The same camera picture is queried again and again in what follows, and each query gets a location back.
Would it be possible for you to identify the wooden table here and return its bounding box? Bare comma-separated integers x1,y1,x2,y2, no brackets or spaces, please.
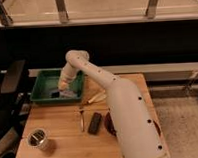
8,71,172,158

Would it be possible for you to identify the wooden handled knife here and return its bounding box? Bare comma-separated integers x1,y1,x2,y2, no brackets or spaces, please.
78,107,85,132

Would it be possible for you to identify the metal cup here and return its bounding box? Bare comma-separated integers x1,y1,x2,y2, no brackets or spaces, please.
27,129,49,151

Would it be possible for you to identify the dark red bowl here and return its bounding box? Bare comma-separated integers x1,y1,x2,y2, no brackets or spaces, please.
104,113,116,136

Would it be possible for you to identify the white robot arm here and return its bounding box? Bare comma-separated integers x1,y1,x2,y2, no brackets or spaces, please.
58,50,170,158

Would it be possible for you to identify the green plastic tray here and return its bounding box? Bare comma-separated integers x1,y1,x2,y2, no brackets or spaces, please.
30,70,85,105

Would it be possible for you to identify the dark sponge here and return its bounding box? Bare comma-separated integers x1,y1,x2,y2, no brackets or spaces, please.
50,91,60,98

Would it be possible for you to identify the black rectangular block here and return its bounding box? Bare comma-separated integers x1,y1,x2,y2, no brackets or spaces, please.
87,113,102,135

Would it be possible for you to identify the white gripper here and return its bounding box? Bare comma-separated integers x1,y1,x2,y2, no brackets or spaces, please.
58,72,74,91

